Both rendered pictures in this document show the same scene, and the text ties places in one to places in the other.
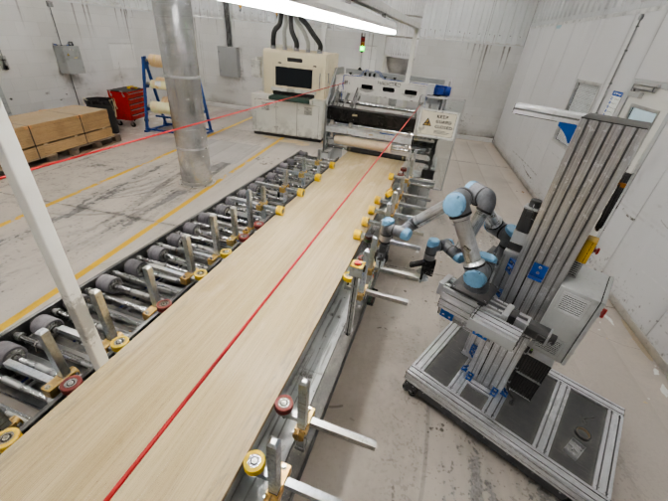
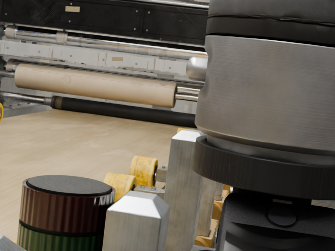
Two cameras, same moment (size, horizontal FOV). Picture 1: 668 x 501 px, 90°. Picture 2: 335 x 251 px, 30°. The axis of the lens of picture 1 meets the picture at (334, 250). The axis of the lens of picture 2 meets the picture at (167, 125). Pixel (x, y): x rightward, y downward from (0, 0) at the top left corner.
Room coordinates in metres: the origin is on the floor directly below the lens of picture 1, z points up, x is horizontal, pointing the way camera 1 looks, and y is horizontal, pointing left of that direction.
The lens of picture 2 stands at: (1.61, -0.24, 1.21)
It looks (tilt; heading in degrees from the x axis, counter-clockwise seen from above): 6 degrees down; 353
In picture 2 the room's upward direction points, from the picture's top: 7 degrees clockwise
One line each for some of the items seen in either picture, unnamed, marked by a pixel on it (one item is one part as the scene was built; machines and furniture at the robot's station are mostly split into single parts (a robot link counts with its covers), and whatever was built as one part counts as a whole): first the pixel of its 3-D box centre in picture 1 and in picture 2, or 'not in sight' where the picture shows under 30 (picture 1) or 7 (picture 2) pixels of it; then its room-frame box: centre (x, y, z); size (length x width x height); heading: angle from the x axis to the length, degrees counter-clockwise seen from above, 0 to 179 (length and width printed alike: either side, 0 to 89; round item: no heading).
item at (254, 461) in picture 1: (254, 467); not in sight; (0.62, 0.22, 0.85); 0.08 x 0.08 x 0.11
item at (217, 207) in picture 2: not in sight; (211, 207); (2.74, -0.48, 0.95); 0.14 x 0.06 x 0.05; 164
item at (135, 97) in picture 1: (129, 106); not in sight; (8.56, 5.31, 0.41); 0.76 x 0.48 x 0.81; 177
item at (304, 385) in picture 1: (302, 417); not in sight; (0.79, 0.06, 0.92); 0.04 x 0.04 x 0.48; 74
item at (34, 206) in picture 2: not in sight; (68, 202); (2.01, -0.23, 1.11); 0.06 x 0.06 x 0.02
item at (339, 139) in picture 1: (377, 145); (136, 90); (4.65, -0.45, 1.05); 1.43 x 0.12 x 0.12; 74
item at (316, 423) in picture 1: (326, 427); not in sight; (0.81, -0.04, 0.84); 0.44 x 0.03 x 0.04; 74
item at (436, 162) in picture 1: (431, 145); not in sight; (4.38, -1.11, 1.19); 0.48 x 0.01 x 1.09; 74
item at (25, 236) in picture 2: not in sight; (64, 239); (2.01, -0.23, 1.09); 0.06 x 0.06 x 0.02
